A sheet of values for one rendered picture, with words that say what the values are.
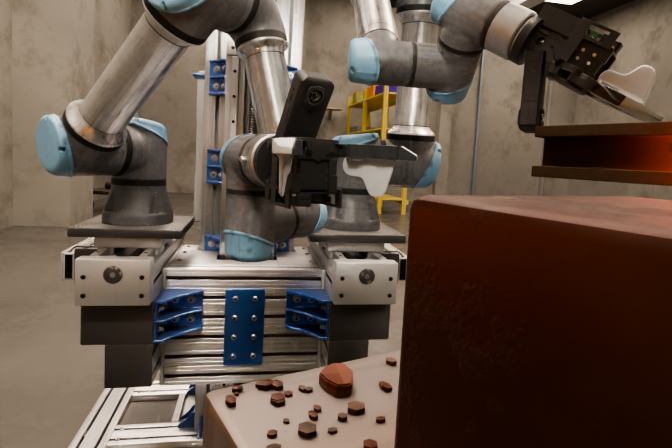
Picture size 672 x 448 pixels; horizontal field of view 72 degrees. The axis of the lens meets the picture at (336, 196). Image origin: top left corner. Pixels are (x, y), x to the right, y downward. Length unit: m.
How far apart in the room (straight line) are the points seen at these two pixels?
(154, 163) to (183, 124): 10.15
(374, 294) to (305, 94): 0.55
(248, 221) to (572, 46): 0.51
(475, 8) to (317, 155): 0.36
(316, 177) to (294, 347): 0.66
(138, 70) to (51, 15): 5.66
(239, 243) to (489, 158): 12.06
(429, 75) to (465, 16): 0.11
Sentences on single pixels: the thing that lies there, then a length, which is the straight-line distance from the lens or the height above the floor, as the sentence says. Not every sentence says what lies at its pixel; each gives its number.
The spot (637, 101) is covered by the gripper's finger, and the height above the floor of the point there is 1.08.
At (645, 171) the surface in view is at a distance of 0.27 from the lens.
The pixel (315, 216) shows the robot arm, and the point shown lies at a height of 0.88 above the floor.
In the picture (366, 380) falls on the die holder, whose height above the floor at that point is 0.92.
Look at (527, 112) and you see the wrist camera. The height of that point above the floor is 1.07.
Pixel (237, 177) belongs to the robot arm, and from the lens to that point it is 0.70.
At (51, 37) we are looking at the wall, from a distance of 6.47.
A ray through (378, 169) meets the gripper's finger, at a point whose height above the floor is 0.98.
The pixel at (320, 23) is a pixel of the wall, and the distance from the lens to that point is 11.64.
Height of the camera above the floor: 0.99
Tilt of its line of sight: 5 degrees down
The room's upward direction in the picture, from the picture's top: 3 degrees clockwise
